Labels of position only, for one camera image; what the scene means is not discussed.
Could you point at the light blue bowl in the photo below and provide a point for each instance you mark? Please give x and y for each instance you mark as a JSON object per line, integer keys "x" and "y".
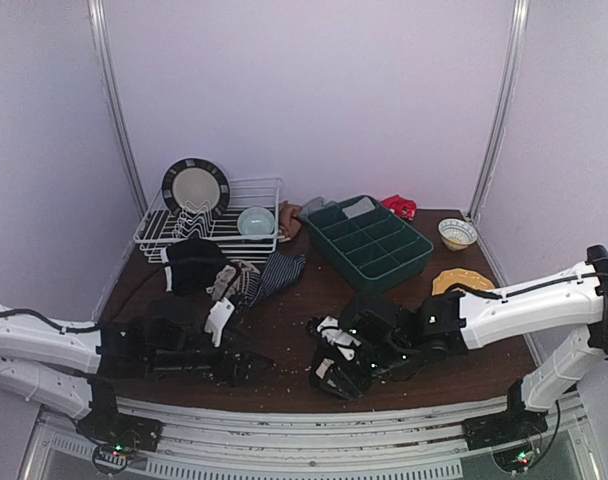
{"x": 256, "y": 220}

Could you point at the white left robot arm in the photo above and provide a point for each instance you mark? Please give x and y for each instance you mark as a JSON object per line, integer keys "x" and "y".
{"x": 69, "y": 367}

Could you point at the yellow plate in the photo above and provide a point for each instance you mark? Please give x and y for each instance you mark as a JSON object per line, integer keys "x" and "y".
{"x": 466, "y": 277}

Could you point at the aluminium frame post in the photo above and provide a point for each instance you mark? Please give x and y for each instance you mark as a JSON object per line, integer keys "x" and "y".
{"x": 101, "y": 41}
{"x": 510, "y": 73}

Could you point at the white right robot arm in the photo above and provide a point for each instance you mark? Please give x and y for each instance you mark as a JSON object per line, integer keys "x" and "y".
{"x": 464, "y": 319}

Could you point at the green compartment tray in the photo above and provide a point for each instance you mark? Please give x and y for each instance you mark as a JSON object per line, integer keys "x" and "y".
{"x": 373, "y": 252}

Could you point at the white wire dish rack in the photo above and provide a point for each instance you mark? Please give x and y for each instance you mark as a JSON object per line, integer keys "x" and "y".
{"x": 160, "y": 227}

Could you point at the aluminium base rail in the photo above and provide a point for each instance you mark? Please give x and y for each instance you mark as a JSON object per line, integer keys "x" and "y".
{"x": 424, "y": 443}

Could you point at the red cloth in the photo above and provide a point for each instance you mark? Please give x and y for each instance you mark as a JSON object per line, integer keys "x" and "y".
{"x": 401, "y": 207}

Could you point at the beige striped underwear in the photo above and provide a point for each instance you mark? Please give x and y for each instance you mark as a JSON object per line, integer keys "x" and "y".
{"x": 238, "y": 279}

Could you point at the grey crumpled underwear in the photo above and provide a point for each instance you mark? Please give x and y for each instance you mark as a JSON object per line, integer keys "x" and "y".
{"x": 314, "y": 205}

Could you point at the patterned white bowl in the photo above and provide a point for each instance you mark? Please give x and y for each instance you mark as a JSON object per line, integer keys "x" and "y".
{"x": 457, "y": 234}

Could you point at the right aluminium frame post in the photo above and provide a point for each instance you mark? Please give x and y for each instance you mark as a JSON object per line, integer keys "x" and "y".
{"x": 510, "y": 73}

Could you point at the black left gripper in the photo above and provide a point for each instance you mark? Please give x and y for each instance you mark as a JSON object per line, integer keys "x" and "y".
{"x": 229, "y": 365}

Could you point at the blue striped underwear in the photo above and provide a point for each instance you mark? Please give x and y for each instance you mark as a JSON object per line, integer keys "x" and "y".
{"x": 280, "y": 271}

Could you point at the brown crumpled underwear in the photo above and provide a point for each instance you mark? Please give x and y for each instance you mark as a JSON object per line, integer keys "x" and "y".
{"x": 289, "y": 222}

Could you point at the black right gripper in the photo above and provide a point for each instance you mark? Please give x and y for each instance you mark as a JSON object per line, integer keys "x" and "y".
{"x": 339, "y": 364}

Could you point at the black rimmed plate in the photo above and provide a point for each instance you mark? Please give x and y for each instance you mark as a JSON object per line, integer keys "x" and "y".
{"x": 192, "y": 183}

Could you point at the grey boxer briefs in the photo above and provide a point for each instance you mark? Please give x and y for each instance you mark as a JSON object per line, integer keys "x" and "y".
{"x": 361, "y": 207}

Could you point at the left aluminium frame post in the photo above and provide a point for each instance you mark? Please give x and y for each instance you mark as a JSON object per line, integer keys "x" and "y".
{"x": 101, "y": 41}

